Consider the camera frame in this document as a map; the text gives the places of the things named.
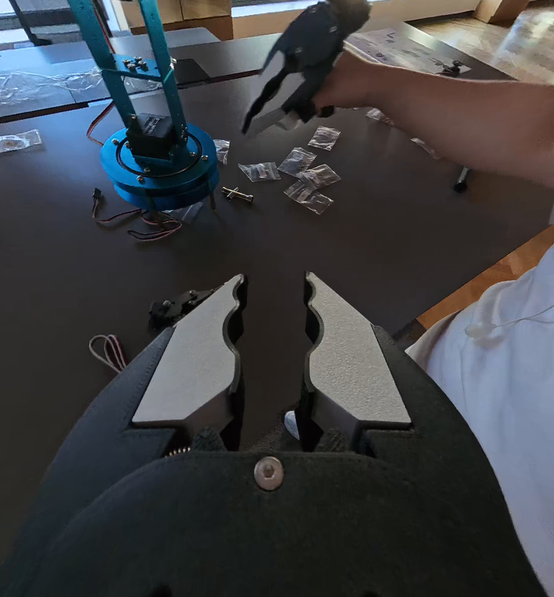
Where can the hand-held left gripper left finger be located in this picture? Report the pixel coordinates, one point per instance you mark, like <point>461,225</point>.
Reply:
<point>193,373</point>

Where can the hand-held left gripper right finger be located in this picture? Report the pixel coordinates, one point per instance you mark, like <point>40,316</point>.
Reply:
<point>356,373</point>

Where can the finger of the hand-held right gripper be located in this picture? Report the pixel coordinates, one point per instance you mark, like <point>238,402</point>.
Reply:
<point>265,93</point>
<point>281,119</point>

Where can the black screwdriver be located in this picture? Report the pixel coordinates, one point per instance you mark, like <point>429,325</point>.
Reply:
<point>462,179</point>

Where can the blue toy robot arm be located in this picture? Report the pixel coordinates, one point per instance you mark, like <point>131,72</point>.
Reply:
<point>160,158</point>

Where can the person's right forearm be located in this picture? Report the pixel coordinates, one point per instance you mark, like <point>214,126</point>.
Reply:
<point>482,121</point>

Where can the dark desk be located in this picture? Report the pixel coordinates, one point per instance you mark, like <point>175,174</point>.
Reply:
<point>375,242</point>

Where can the person's right hand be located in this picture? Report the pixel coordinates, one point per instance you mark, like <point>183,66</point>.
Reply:
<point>347,84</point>

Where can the cluster of clear hardware bags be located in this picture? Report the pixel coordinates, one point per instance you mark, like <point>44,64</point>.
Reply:
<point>300,172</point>

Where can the black toy robot claw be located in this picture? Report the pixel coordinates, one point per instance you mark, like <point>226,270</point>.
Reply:
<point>174,308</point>

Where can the person's white shoe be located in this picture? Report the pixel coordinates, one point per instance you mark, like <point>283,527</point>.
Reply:
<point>293,424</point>

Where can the open instruction manual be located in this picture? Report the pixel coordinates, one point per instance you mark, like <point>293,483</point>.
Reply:
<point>398,46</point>

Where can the silver cross wrench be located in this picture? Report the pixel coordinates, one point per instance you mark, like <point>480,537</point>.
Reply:
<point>237,194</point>

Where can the small clear screw bag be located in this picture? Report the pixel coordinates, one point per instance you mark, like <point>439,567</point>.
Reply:
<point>425,147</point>
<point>378,115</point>

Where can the brown cardboard box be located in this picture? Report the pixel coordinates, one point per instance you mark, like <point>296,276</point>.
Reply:
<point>501,9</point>
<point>188,16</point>

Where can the crumpled clear plastic wrap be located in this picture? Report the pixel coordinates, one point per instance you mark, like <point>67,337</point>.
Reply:
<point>34,86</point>

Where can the flat clear plastic bag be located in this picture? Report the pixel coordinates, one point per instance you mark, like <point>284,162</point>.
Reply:
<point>16,141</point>

